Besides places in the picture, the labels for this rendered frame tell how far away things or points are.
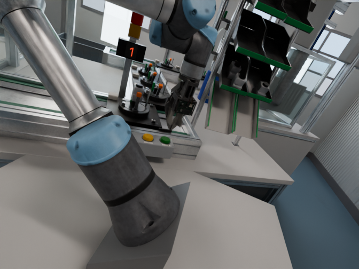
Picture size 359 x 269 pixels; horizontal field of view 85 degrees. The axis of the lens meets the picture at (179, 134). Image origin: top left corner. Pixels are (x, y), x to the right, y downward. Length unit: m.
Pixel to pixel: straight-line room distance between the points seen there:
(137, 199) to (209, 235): 0.34
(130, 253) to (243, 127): 0.84
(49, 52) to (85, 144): 0.24
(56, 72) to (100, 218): 0.38
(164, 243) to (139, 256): 0.05
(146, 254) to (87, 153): 0.20
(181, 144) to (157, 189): 0.48
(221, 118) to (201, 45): 0.49
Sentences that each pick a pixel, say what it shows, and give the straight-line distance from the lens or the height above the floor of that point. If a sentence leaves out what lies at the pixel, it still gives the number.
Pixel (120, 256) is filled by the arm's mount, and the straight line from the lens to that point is 0.44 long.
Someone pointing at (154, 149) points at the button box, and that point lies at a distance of 0.75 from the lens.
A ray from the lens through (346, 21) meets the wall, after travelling 4.38.
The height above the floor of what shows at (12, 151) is 0.86.
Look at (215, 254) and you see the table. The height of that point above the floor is 0.86.
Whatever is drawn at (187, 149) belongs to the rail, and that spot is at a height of 0.91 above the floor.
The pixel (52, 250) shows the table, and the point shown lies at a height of 0.86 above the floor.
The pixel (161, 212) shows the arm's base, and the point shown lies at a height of 1.05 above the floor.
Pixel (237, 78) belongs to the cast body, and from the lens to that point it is 0.93.
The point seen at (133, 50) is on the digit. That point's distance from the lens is 0.96.
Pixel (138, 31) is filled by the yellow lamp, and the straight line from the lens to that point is 0.95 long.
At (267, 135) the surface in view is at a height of 0.78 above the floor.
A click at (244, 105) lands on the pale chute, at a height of 1.12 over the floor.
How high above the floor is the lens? 1.35
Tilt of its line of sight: 27 degrees down
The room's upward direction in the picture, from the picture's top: 21 degrees clockwise
